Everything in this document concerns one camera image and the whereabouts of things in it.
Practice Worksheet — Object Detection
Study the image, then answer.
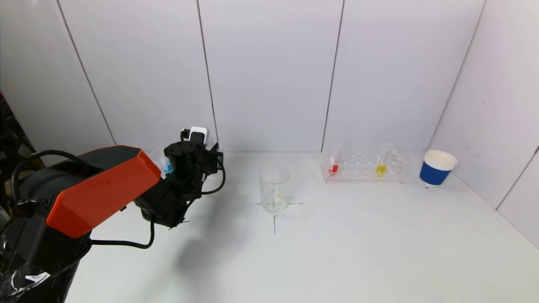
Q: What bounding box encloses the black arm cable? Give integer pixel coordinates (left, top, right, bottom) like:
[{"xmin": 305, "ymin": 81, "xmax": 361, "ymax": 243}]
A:
[{"xmin": 90, "ymin": 219, "xmax": 156, "ymax": 250}]

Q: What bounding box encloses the clear glass beaker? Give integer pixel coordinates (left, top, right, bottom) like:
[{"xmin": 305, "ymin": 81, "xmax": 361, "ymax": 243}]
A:
[{"xmin": 259, "ymin": 166, "xmax": 291, "ymax": 214}]

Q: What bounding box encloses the test tube with yellow pigment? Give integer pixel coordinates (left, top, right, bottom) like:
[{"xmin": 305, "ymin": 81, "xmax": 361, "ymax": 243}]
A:
[{"xmin": 375, "ymin": 143, "xmax": 394, "ymax": 178}]

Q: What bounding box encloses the test tube with red pigment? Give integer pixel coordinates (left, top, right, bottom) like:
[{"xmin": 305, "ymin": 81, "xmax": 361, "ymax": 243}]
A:
[{"xmin": 328, "ymin": 144, "xmax": 343, "ymax": 177}]

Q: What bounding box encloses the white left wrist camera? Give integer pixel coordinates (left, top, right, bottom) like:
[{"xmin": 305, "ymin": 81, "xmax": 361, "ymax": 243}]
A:
[{"xmin": 188, "ymin": 126, "xmax": 209, "ymax": 146}]

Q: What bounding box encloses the blue white paper cup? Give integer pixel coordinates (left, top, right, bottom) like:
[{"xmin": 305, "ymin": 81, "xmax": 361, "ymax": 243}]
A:
[{"xmin": 419, "ymin": 150, "xmax": 458, "ymax": 188}]

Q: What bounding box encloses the clear acrylic test tube rack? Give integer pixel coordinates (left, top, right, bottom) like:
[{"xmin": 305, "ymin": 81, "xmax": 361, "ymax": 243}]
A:
[
  {"xmin": 147, "ymin": 146, "xmax": 224, "ymax": 182},
  {"xmin": 321, "ymin": 148, "xmax": 408, "ymax": 184}
]

